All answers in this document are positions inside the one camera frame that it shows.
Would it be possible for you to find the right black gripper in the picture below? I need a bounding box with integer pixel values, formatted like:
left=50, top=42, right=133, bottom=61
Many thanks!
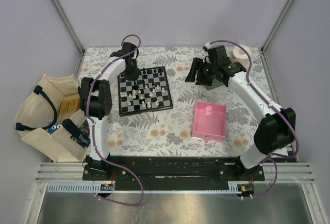
left=185, top=58, right=218, bottom=87

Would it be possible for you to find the black and grey chessboard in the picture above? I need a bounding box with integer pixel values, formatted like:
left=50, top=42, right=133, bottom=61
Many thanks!
left=118, top=66, right=173, bottom=117

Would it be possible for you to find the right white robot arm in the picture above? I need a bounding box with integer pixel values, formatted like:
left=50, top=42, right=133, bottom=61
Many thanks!
left=185, top=43, right=298, bottom=181

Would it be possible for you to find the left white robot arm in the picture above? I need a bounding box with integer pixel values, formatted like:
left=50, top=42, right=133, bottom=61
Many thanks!
left=80, top=42, right=139, bottom=161

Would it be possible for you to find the green plastic box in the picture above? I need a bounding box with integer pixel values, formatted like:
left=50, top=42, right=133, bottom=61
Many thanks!
left=205, top=79, right=223, bottom=90

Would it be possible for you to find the pink plastic box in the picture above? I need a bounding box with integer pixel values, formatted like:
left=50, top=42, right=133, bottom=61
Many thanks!
left=191, top=101, right=227, bottom=142

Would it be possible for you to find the tape roll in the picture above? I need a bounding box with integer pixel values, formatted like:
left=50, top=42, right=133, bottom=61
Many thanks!
left=230, top=46, right=250, bottom=69

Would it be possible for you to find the floral tablecloth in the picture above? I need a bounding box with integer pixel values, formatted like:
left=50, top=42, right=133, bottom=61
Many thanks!
left=77, top=46, right=289, bottom=157

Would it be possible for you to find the beige tote bag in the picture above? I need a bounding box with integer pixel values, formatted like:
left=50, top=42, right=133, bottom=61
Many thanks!
left=15, top=75, right=87, bottom=162

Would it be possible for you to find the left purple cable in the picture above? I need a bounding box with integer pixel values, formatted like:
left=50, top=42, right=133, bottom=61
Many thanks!
left=86, top=34, right=144, bottom=205

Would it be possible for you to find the purple cable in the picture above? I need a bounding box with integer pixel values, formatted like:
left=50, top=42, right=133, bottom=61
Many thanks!
left=203, top=39, right=302, bottom=200
left=86, top=34, right=144, bottom=205

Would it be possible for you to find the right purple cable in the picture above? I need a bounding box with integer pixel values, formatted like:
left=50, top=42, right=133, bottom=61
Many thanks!
left=203, top=39, right=302, bottom=200

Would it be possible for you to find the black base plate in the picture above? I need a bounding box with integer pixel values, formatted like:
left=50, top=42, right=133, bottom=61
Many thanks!
left=82, top=156, right=265, bottom=182

